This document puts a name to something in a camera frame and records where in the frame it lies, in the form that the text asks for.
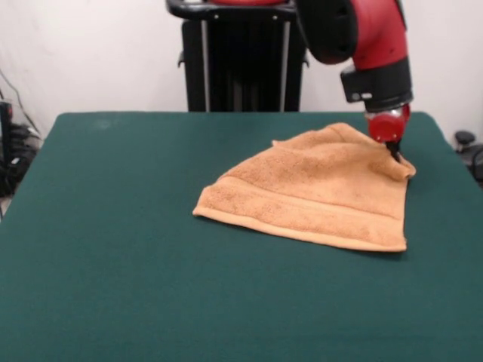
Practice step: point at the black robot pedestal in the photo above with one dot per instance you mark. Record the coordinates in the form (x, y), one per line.
(245, 68)

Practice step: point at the black electronics box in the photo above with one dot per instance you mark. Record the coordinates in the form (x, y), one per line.
(5, 124)

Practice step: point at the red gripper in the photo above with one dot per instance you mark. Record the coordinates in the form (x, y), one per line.
(386, 128)

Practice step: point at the dark green table cloth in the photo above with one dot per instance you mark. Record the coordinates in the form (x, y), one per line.
(94, 245)

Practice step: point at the tan terry towel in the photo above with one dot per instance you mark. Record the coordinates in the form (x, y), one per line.
(309, 188)

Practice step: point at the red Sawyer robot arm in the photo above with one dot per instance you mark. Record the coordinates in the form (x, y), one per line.
(377, 37)

